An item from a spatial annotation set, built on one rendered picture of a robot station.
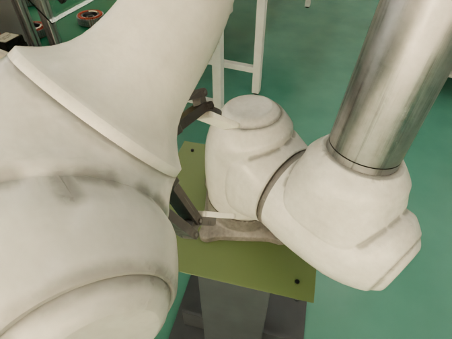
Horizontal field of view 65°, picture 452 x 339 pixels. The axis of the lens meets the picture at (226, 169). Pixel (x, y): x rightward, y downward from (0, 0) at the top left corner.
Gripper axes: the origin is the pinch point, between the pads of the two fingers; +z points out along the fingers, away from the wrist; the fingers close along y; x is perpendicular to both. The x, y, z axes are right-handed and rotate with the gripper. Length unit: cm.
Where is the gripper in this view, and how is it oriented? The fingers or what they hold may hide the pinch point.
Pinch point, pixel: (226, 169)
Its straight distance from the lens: 52.7
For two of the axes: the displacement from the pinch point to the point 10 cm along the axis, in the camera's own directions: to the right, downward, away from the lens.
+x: 7.8, -0.5, -6.2
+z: 6.2, 1.5, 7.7
